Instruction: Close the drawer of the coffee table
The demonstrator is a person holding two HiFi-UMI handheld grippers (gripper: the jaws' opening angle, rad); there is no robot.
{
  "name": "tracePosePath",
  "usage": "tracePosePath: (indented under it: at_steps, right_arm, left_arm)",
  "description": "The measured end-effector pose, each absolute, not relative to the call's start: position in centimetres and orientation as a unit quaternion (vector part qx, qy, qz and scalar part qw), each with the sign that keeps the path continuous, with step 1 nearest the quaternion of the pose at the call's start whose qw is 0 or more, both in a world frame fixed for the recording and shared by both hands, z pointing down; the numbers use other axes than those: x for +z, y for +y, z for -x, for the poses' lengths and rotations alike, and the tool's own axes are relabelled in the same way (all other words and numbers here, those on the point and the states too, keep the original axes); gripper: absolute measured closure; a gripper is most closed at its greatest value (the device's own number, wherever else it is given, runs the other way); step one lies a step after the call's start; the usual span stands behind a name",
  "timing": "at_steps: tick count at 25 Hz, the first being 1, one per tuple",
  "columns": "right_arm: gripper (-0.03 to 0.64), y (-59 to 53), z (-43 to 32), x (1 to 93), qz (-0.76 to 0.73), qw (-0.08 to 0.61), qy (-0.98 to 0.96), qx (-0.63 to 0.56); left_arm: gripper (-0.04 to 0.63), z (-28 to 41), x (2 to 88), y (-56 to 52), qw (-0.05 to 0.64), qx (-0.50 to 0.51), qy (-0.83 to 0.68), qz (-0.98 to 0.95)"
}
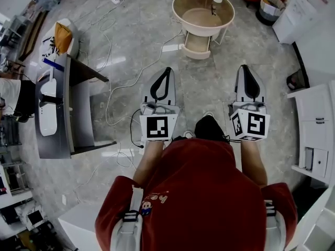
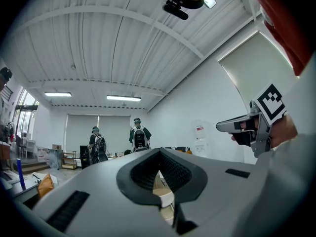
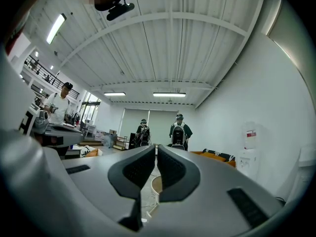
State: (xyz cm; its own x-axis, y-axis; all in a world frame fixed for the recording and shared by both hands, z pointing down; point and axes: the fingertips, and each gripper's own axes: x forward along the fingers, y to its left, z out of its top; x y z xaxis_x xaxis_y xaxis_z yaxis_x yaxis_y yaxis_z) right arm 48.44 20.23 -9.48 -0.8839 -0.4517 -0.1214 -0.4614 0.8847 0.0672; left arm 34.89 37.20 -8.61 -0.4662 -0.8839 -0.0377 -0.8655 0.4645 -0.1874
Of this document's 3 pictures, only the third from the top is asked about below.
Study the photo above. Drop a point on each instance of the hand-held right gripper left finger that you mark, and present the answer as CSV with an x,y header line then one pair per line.
x,y
98,181

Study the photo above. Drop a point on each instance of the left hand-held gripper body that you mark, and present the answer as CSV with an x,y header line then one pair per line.
x,y
29,120

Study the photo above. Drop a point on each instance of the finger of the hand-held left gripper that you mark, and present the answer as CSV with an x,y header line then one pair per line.
x,y
64,136

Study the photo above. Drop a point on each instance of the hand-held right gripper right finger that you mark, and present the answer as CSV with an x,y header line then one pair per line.
x,y
212,181

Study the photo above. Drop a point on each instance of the orange sofa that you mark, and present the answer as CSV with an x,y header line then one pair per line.
x,y
222,159

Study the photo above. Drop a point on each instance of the striped sofa cushion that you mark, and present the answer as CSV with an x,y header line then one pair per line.
x,y
217,154

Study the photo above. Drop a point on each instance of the white water dispenser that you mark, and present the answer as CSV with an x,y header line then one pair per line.
x,y
249,154

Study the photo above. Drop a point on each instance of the black balcony railing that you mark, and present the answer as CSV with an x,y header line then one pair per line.
x,y
53,79

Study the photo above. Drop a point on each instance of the long ceiling light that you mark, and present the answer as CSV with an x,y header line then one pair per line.
x,y
56,28
114,93
169,94

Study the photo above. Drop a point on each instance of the black head-mounted camera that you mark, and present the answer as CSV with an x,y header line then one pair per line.
x,y
121,11

